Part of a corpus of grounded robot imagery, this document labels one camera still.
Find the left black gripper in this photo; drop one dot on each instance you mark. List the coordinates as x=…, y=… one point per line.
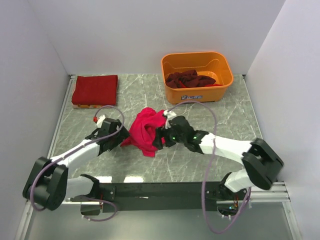
x=121, y=137

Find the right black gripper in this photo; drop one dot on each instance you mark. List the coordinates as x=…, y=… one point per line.
x=161, y=132

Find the pink t shirt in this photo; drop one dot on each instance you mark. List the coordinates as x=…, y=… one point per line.
x=143, y=131

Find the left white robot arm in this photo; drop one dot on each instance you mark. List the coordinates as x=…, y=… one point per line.
x=48, y=183

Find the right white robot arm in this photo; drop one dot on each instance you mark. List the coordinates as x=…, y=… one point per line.
x=261, y=165

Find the folded red t shirt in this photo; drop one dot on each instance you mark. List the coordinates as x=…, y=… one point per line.
x=95, y=90

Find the dark maroon t shirt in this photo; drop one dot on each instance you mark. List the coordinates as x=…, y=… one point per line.
x=189, y=78

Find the black base beam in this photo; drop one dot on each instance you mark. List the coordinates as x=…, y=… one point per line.
x=146, y=196

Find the orange plastic tub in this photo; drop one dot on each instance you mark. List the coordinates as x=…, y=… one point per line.
x=210, y=63

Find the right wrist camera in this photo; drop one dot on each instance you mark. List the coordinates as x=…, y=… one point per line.
x=169, y=115

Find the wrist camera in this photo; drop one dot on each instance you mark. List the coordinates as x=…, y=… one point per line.
x=169, y=115
x=99, y=120

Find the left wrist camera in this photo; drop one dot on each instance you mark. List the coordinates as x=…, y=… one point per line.
x=99, y=120

